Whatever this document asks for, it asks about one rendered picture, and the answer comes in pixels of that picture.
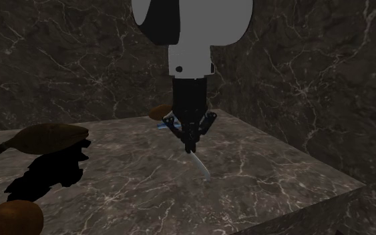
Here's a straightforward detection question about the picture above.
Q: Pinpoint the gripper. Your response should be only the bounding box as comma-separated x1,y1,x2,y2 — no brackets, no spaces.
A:
162,77,218,154

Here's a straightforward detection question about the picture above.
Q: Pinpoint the white knife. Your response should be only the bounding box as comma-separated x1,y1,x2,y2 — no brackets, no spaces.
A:
189,150,212,183

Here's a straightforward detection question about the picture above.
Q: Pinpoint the blue and white flat object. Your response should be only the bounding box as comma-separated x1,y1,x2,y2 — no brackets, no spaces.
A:
156,111,182,130

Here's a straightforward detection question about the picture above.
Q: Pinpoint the brown gourd with curved stem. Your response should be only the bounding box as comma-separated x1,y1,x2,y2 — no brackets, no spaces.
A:
0,122,90,163

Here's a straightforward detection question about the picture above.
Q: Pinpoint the brown rounded fruit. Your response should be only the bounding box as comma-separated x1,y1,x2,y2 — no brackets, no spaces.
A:
0,200,45,235

